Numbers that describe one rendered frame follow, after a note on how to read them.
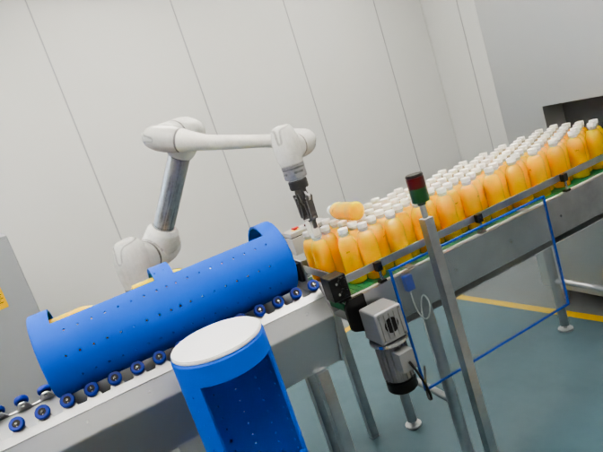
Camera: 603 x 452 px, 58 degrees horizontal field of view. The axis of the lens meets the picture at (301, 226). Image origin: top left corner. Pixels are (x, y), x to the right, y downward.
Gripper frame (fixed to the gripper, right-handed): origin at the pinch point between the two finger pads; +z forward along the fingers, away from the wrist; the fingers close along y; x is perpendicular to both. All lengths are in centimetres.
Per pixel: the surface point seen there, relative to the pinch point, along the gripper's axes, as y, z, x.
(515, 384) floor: -4, 114, 79
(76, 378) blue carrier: 14, 12, -96
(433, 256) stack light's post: 38.3, 17.5, 24.5
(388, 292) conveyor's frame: 24.0, 28.3, 10.8
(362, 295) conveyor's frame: 24.1, 24.8, 0.5
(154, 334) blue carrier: 15, 9, -70
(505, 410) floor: 7, 114, 61
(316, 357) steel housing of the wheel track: 10.4, 44.5, -19.2
